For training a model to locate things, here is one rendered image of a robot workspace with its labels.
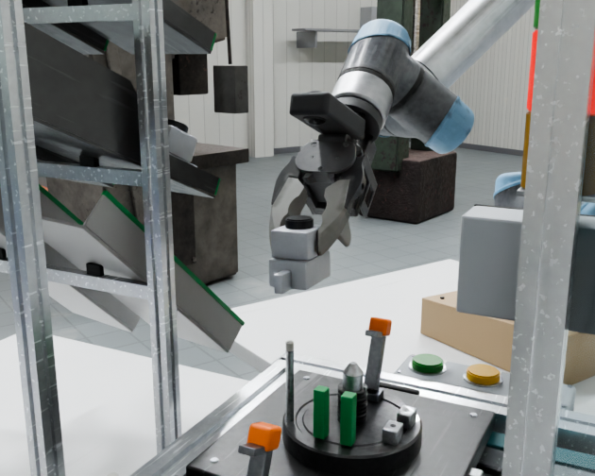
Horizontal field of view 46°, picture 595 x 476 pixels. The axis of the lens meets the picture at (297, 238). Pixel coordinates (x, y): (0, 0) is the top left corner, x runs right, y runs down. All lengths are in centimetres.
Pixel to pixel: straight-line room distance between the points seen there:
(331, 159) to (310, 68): 968
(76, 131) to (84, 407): 50
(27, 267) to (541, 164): 39
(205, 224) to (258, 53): 578
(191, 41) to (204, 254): 349
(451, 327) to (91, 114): 76
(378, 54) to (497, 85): 981
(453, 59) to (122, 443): 71
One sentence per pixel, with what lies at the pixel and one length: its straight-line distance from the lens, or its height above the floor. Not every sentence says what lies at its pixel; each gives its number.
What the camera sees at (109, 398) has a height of 86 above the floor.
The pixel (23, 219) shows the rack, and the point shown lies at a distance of 59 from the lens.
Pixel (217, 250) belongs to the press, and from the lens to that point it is 430.
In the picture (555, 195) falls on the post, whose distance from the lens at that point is 45.
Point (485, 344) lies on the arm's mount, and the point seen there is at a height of 89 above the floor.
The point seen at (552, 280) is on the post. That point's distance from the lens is 46.
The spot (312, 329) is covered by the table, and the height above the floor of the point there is 86.
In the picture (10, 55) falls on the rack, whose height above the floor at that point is 134.
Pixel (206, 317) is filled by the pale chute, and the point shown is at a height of 105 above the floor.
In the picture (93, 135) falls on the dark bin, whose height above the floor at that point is 127.
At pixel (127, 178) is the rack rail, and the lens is 74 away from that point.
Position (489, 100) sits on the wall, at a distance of 1079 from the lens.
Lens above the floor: 134
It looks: 14 degrees down
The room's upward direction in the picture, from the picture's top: straight up
